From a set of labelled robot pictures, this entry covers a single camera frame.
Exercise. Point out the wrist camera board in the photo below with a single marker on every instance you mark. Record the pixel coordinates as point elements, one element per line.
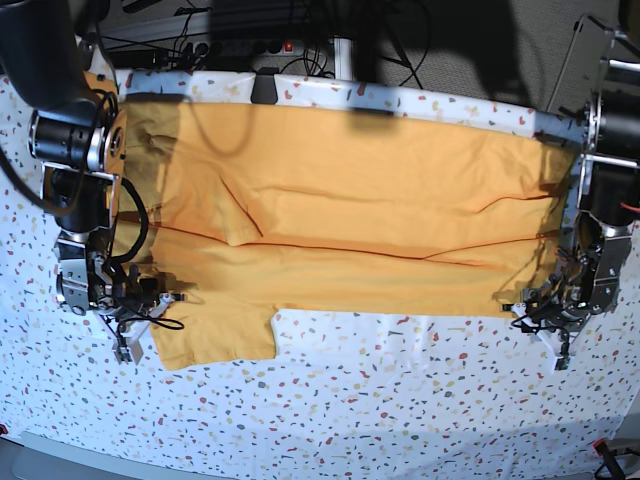
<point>560,362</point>
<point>127,349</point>

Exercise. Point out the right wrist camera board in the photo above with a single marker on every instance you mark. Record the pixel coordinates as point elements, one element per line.
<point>127,349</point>

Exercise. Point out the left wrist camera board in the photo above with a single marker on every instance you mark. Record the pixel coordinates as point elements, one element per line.
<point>560,362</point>

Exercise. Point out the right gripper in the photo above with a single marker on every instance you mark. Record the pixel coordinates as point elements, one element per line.
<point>128,303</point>

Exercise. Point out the red black clamp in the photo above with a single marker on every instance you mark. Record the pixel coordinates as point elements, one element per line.
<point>609,468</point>

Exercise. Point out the yellow T-shirt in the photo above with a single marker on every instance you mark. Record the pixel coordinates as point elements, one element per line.
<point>257,208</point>

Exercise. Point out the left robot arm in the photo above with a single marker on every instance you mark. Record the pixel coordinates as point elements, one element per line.
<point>604,201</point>

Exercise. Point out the black table clamp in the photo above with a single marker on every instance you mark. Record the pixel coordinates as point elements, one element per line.
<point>264,91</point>

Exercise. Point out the white metal post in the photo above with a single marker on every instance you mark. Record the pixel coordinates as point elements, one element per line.
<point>343,58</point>

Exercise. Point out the white power strip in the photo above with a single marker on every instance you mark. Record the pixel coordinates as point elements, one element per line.
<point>242,48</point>

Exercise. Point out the terrazzo patterned table cloth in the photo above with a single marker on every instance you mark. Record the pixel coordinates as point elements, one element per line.
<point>347,395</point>

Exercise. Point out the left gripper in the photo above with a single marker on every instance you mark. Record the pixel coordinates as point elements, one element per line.
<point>552,314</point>

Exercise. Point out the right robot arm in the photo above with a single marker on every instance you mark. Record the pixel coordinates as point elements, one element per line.
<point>77,132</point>

